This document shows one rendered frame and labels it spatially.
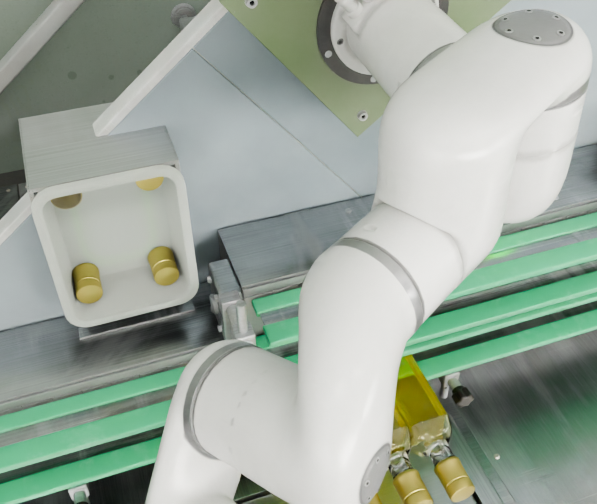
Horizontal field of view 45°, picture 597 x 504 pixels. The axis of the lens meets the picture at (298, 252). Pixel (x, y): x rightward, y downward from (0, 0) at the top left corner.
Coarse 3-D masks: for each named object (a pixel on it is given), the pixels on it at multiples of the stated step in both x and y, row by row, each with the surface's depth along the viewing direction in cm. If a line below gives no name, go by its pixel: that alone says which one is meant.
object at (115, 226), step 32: (64, 192) 80; (96, 192) 90; (128, 192) 91; (160, 192) 93; (64, 224) 91; (96, 224) 93; (128, 224) 95; (160, 224) 96; (64, 256) 92; (96, 256) 96; (128, 256) 98; (192, 256) 92; (64, 288) 89; (128, 288) 97; (160, 288) 98; (192, 288) 96; (96, 320) 94
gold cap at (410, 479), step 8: (408, 472) 89; (416, 472) 90; (400, 480) 89; (408, 480) 88; (416, 480) 88; (400, 488) 89; (408, 488) 88; (416, 488) 88; (424, 488) 88; (400, 496) 89; (408, 496) 87; (416, 496) 87; (424, 496) 87
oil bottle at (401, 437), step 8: (400, 416) 94; (400, 424) 93; (392, 432) 92; (400, 432) 92; (408, 432) 93; (392, 440) 92; (400, 440) 92; (408, 440) 92; (392, 448) 91; (400, 448) 91; (408, 448) 92; (392, 456) 91; (408, 456) 93
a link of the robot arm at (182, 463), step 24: (192, 360) 53; (216, 360) 52; (192, 384) 51; (192, 408) 51; (168, 432) 52; (192, 432) 51; (168, 456) 52; (192, 456) 52; (168, 480) 52; (192, 480) 53; (216, 480) 54
